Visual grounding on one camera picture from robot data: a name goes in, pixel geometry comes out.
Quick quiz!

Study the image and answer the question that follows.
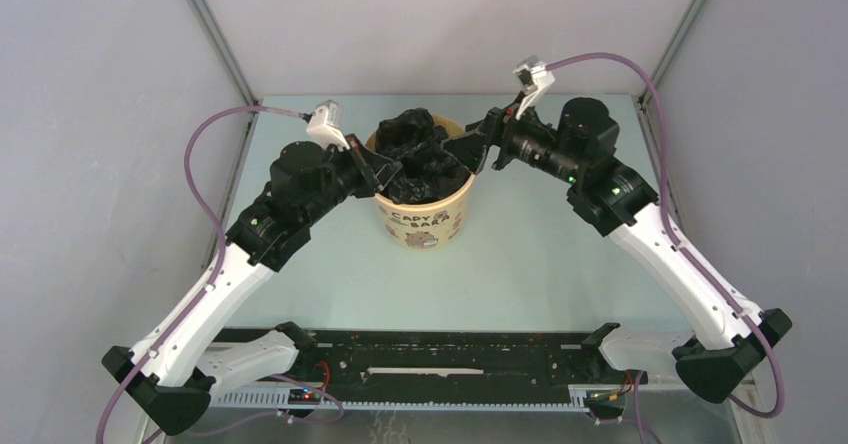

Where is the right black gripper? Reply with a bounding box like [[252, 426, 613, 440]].
[[440, 90, 583, 186]]

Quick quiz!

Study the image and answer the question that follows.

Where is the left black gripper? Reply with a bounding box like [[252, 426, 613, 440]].
[[301, 133, 402, 226]]

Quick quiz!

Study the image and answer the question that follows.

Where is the black trash bag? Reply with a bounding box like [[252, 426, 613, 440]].
[[374, 108, 471, 205]]

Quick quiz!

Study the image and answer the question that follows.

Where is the yellow capybara trash bin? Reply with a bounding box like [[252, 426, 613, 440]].
[[366, 113, 474, 251]]

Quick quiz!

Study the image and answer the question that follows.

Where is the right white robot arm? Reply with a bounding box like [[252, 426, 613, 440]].
[[442, 97, 792, 403]]

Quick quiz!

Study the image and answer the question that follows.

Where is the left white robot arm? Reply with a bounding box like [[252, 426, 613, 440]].
[[102, 134, 401, 436]]

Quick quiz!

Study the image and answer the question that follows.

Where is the small electronics board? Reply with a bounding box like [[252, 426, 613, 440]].
[[286, 388, 325, 406]]

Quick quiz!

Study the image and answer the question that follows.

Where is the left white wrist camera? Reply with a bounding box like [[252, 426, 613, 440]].
[[306, 100, 350, 150]]

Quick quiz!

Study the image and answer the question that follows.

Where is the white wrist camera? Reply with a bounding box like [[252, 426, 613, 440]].
[[513, 55, 555, 119], [306, 100, 350, 150]]

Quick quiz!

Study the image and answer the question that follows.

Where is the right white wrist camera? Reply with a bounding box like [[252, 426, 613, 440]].
[[513, 55, 555, 119]]

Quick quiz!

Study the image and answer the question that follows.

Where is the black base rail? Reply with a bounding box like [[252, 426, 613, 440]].
[[264, 326, 647, 406]]

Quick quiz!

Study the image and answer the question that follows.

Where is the white cable duct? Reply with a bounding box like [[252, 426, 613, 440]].
[[211, 387, 627, 414]]

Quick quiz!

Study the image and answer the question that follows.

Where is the left aluminium frame post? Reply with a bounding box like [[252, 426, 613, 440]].
[[186, 0, 258, 104]]

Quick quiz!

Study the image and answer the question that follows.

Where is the aluminium frame post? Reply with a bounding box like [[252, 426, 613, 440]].
[[651, 0, 710, 89], [186, 0, 258, 104]]

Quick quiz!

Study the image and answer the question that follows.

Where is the right aluminium frame post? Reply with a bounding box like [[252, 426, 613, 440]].
[[651, 0, 710, 89]]

